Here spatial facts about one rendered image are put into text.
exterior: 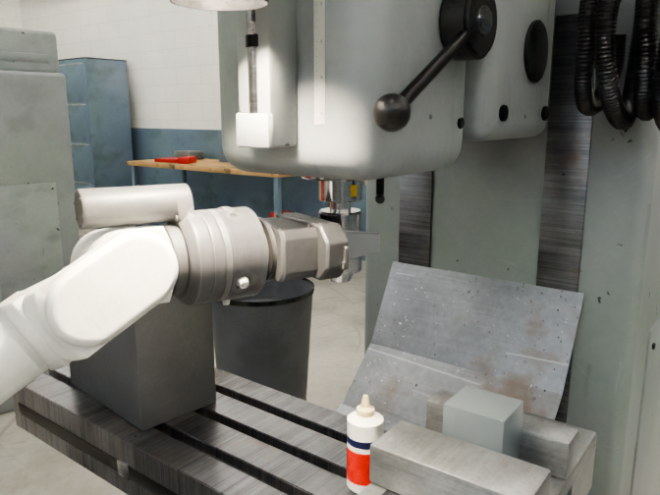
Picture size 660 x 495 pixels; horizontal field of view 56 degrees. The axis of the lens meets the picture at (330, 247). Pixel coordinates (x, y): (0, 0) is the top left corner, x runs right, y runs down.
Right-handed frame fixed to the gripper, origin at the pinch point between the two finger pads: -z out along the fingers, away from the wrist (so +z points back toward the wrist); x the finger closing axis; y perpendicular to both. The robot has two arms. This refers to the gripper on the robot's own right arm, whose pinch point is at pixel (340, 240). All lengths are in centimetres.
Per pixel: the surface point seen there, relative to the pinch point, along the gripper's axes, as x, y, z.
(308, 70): -6.0, -17.0, 7.7
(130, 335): 22.8, 14.7, 16.9
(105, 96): 718, -34, -151
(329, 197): -1.1, -4.8, 2.2
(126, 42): 748, -101, -187
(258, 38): -4.9, -19.4, 12.0
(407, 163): -10.0, -8.9, -0.6
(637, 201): -8.4, -2.4, -42.1
